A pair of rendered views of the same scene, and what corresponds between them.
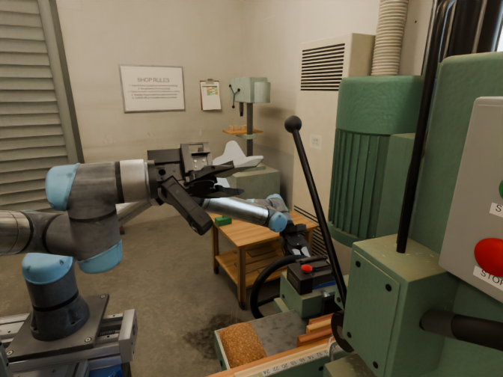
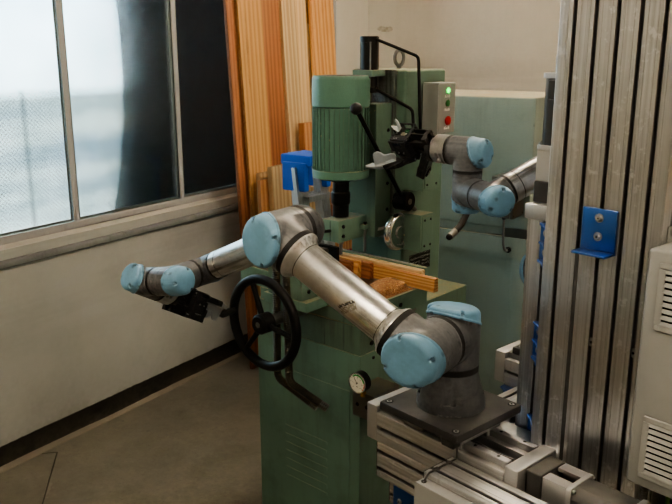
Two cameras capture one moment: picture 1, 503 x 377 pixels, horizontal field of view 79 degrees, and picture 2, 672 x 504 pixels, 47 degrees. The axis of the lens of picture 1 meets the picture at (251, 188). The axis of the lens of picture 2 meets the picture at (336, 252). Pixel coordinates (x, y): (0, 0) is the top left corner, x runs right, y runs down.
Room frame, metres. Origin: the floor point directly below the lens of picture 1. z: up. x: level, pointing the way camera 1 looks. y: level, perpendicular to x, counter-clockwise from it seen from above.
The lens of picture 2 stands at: (1.72, 1.84, 1.57)
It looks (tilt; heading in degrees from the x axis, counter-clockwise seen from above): 14 degrees down; 242
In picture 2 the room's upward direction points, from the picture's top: straight up
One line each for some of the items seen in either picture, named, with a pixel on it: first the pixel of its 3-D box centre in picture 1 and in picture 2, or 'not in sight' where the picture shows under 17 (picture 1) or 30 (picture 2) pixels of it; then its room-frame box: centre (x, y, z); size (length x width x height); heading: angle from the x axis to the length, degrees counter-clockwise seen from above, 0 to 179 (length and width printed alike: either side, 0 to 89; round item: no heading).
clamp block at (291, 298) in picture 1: (311, 292); (299, 277); (0.75, -0.18, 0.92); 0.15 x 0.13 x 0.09; 110
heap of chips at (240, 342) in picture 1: (242, 341); (386, 284); (0.57, 0.02, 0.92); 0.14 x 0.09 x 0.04; 20
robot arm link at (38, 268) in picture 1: (50, 272); (451, 333); (0.75, 0.57, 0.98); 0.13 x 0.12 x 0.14; 27
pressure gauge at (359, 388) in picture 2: not in sight; (360, 384); (0.68, 0.07, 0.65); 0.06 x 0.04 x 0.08; 110
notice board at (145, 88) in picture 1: (154, 88); not in sight; (3.32, 1.01, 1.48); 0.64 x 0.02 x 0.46; 118
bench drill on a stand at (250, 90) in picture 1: (250, 161); not in sight; (2.98, 0.01, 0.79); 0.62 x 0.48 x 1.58; 27
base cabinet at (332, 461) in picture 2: not in sight; (362, 412); (0.46, -0.29, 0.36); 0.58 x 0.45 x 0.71; 20
